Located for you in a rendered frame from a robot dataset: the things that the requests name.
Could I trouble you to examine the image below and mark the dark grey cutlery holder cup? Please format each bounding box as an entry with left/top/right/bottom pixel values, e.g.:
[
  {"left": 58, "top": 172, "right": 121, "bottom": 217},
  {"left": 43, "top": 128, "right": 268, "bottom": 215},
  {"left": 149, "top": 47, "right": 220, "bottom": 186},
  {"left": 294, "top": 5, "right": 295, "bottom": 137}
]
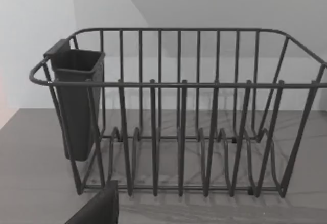
[{"left": 43, "top": 38, "right": 106, "bottom": 162}]

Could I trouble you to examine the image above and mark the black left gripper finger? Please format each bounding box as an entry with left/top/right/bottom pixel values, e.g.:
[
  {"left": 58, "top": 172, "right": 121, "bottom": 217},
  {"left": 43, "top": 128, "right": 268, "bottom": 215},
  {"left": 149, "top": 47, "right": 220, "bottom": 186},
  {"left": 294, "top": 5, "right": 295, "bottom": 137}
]
[{"left": 65, "top": 180, "right": 120, "bottom": 224}]

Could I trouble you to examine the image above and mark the dark grey wire dish rack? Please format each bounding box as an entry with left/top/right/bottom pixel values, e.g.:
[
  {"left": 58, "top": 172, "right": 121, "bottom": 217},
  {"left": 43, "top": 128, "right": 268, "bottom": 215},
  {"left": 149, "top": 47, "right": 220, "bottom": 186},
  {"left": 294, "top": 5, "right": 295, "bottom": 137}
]
[{"left": 29, "top": 27, "right": 327, "bottom": 198}]

